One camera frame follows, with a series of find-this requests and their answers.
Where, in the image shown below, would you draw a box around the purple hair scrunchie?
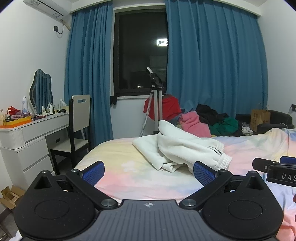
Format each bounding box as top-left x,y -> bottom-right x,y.
11,111 -> 32,119

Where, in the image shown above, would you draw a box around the white dressing table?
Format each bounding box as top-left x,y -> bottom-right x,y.
0,111 -> 70,186

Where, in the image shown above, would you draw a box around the red garment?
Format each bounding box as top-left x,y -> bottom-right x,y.
143,94 -> 182,121

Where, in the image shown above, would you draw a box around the dark window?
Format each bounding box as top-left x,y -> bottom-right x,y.
112,8 -> 169,98

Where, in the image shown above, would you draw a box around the cardboard box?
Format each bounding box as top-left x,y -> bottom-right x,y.
0,185 -> 26,210

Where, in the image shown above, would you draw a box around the black armchair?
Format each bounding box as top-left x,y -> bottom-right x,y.
236,110 -> 295,135

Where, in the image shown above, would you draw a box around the orange tray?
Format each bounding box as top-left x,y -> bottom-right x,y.
0,116 -> 32,129

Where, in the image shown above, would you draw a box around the black garment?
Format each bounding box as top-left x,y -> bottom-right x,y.
196,104 -> 236,127

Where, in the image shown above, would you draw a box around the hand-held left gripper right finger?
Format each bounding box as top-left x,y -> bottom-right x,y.
179,161 -> 270,211

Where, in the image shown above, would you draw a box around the white sweatpants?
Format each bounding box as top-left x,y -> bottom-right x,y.
132,120 -> 232,173

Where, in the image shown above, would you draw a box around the green garment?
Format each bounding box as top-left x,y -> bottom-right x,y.
209,117 -> 238,137

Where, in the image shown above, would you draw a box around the white air conditioner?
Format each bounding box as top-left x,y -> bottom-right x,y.
23,0 -> 71,18

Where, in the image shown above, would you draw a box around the black and white chair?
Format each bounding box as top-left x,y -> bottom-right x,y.
50,94 -> 92,176

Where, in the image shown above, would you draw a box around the wavy-edged vanity mirror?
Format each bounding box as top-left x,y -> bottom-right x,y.
29,69 -> 54,110

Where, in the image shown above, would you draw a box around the brown paper bag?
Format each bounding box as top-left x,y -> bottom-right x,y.
251,109 -> 271,132

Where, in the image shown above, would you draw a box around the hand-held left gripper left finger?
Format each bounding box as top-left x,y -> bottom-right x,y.
26,161 -> 119,211

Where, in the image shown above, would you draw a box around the garment steamer stand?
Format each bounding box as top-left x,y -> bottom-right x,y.
139,67 -> 166,137

